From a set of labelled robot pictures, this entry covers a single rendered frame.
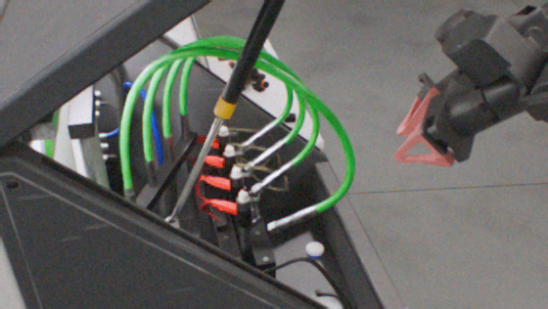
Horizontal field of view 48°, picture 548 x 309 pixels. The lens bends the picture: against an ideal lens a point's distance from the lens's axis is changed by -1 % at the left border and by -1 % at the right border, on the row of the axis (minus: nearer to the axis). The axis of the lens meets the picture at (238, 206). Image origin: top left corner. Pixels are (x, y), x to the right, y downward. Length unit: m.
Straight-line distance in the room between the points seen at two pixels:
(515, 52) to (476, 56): 0.04
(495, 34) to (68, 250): 0.52
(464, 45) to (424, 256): 2.05
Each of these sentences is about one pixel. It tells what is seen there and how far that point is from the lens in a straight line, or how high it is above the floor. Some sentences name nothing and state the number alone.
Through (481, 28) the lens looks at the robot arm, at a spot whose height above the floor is 1.52.
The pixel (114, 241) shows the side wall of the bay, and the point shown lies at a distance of 0.70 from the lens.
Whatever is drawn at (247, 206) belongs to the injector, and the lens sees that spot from 1.12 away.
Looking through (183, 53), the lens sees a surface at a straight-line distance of 0.91.
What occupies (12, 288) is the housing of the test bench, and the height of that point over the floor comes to 1.28.
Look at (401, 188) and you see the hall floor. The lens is 3.10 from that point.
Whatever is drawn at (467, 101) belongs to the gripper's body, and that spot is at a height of 1.41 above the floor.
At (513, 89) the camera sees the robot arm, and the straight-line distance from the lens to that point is 0.77.
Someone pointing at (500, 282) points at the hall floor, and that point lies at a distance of 2.69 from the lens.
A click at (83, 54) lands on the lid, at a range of 0.57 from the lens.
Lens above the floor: 1.77
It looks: 37 degrees down
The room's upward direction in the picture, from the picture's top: 3 degrees counter-clockwise
